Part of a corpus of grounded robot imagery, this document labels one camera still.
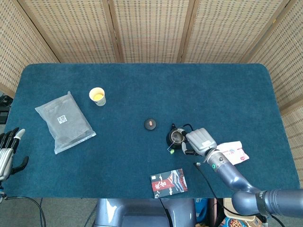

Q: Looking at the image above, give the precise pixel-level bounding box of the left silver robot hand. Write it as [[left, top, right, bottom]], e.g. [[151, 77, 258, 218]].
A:
[[0, 127, 29, 182]]

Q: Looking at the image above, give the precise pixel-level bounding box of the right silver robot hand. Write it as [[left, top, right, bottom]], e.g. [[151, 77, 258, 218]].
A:
[[181, 128, 217, 157]]

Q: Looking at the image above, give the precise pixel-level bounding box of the grey tea bag green tag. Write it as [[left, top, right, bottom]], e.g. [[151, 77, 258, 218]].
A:
[[167, 131, 183, 155]]

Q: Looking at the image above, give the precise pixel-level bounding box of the black teapot lid orange knob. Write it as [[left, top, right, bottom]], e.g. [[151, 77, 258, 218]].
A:
[[143, 118, 158, 131]]

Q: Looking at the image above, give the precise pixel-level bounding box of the blue bag on floor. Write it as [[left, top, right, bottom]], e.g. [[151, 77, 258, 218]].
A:
[[195, 198, 209, 223]]

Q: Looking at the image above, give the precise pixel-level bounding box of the white pink cloth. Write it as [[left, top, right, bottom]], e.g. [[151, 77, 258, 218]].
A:
[[216, 140, 250, 166]]

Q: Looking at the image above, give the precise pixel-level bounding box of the black equipment on floor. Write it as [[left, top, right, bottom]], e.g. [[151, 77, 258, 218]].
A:
[[0, 94, 13, 124]]

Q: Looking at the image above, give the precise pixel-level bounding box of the black red printed book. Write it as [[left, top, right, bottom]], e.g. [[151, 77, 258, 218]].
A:
[[150, 168, 188, 199]]

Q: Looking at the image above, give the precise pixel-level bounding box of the grey plastic zip package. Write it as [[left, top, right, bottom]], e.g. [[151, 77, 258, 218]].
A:
[[35, 91, 97, 155]]

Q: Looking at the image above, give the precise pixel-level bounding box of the blue carpet table cloth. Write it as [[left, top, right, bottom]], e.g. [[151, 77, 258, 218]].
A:
[[4, 62, 301, 199]]

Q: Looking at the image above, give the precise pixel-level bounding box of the blue-grey robot torso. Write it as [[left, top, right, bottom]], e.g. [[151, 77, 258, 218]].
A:
[[94, 198, 197, 227]]

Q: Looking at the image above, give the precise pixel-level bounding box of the white floral paper cup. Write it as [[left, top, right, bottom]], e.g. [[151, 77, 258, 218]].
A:
[[89, 87, 107, 107]]

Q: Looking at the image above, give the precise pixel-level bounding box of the woven wicker folding screen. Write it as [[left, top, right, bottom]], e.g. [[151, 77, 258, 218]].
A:
[[0, 0, 303, 187]]

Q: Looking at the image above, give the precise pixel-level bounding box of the black teapot with handle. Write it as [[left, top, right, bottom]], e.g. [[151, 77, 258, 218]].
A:
[[166, 123, 194, 149]]

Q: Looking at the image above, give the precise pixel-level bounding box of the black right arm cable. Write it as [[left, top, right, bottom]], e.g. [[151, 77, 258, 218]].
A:
[[193, 162, 263, 217]]

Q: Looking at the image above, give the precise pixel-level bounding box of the black floor cable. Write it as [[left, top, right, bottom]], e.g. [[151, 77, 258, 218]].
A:
[[4, 195, 47, 227]]

